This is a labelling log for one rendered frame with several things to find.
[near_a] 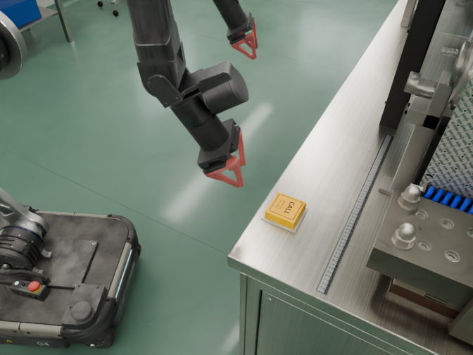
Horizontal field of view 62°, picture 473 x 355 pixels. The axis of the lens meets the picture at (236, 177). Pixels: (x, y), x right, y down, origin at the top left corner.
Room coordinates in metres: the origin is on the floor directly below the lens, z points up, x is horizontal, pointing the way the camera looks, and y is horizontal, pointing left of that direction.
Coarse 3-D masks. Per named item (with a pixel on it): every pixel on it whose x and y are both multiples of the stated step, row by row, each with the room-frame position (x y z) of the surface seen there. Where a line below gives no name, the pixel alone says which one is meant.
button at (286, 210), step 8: (280, 192) 0.61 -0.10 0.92; (272, 200) 0.59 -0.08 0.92; (280, 200) 0.59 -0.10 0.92; (288, 200) 0.59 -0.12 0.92; (296, 200) 0.59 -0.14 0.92; (272, 208) 0.56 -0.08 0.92; (280, 208) 0.56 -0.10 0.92; (288, 208) 0.56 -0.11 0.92; (296, 208) 0.56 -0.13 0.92; (304, 208) 0.58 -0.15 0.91; (272, 216) 0.55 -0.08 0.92; (280, 216) 0.54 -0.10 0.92; (288, 216) 0.54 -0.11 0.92; (296, 216) 0.54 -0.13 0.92; (280, 224) 0.54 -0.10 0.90; (288, 224) 0.53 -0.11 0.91
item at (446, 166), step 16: (464, 112) 0.53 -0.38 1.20; (448, 128) 0.54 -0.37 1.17; (464, 128) 0.53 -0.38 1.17; (448, 144) 0.53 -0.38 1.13; (464, 144) 0.52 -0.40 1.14; (432, 160) 0.54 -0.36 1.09; (448, 160) 0.53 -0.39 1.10; (464, 160) 0.52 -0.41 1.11; (448, 176) 0.52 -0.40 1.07; (464, 176) 0.51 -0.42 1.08; (464, 192) 0.50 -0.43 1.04
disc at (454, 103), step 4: (472, 64) 0.54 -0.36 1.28; (472, 68) 0.54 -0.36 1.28; (468, 72) 0.55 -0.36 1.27; (472, 72) 0.54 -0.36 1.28; (468, 76) 0.54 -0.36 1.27; (468, 80) 0.53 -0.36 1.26; (464, 84) 0.53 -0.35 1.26; (464, 88) 0.53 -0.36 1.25; (460, 92) 0.53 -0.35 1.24; (456, 96) 0.56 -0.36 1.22; (460, 96) 0.53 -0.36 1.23; (452, 100) 0.60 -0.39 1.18; (456, 100) 0.54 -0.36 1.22; (452, 104) 0.57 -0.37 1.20; (456, 104) 0.54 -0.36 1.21; (452, 108) 0.55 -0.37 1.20
